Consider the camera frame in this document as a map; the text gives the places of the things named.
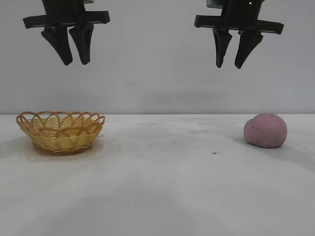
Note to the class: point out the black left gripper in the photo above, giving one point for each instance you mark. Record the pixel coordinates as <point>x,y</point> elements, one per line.
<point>64,19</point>

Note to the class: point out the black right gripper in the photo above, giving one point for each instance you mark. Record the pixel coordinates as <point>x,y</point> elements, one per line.
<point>241,17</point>

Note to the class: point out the pink peach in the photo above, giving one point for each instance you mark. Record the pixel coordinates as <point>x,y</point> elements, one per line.
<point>265,131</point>

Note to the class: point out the yellow woven wicker basket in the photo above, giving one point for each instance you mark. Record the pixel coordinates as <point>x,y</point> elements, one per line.
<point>61,141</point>

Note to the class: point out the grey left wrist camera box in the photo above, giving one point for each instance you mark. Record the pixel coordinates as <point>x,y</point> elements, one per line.
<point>89,1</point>

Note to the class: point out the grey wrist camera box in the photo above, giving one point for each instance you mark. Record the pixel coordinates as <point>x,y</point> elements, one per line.
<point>89,1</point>
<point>214,3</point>

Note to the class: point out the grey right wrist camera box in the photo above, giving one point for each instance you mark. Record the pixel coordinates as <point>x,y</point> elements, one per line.
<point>214,3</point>

